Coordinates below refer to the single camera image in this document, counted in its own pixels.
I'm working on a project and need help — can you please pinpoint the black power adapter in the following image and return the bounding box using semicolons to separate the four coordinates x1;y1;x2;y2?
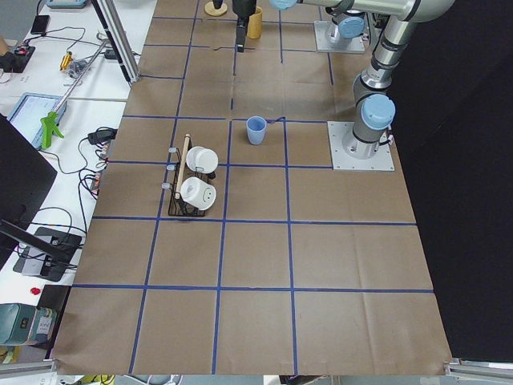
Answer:
87;128;118;144

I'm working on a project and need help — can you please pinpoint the light blue plastic cup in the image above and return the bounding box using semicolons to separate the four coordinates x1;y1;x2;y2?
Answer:
246;116;267;145

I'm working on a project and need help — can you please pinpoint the black smartphone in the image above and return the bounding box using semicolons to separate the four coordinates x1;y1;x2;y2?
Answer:
30;14;50;35

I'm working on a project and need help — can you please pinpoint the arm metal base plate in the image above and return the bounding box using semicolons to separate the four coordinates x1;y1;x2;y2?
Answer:
314;21;366;55
327;121;395;172

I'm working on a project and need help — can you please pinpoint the white plain mug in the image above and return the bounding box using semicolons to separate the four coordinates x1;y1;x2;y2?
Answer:
186;146;219;174

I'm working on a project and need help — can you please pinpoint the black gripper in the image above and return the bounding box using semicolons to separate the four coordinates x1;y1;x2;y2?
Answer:
232;0;257;52

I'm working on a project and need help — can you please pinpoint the white smiley mug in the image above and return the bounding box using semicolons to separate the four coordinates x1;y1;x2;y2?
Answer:
180;176;216;210

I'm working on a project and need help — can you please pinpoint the blue framed tablet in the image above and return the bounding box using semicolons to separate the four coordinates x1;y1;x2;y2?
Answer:
8;93;67;150

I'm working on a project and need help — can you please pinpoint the bamboo cylinder holder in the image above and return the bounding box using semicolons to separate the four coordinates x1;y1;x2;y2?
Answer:
247;6;263;39

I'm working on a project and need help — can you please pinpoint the aluminium frame post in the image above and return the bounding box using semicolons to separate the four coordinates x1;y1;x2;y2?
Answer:
91;0;140;84

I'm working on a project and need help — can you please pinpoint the brown paper table cover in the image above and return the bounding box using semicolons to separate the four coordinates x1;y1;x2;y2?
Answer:
54;1;450;375

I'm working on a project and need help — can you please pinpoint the round wooden stand base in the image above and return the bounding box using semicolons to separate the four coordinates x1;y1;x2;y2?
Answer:
204;1;228;17

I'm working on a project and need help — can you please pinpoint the black wire mug rack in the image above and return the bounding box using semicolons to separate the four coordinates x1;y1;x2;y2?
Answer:
162;133;219;217

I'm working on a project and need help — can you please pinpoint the green handled reacher grabber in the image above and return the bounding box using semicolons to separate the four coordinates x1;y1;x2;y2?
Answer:
40;40;107;149

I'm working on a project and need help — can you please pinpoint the green box device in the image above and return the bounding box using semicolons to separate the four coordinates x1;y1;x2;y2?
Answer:
1;303;57;346

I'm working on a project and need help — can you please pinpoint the black monitor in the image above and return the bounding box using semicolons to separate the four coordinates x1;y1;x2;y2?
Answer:
0;114;59;270

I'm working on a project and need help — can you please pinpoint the wooden rack handle rod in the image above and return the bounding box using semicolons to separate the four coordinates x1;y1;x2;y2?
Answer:
175;133;191;199

